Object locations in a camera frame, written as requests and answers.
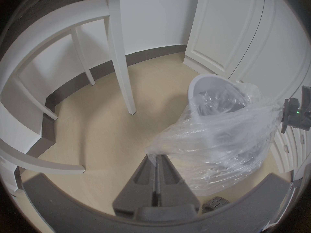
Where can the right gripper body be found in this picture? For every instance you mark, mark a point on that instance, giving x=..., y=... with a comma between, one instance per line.
x=296, y=124

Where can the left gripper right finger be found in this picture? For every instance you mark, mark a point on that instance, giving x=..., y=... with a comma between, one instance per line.
x=172, y=193

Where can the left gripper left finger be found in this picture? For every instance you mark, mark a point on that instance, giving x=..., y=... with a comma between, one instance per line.
x=141, y=193

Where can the clear plastic bag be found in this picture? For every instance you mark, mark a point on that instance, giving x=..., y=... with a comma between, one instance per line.
x=218, y=142

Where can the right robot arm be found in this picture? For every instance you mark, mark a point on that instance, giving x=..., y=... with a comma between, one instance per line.
x=306, y=98

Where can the white trash bin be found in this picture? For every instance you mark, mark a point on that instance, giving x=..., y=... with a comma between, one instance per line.
x=206, y=81

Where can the white chair with grey padding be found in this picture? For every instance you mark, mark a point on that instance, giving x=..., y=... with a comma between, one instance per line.
x=116, y=45

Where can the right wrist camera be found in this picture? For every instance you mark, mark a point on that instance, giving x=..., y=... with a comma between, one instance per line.
x=291, y=105

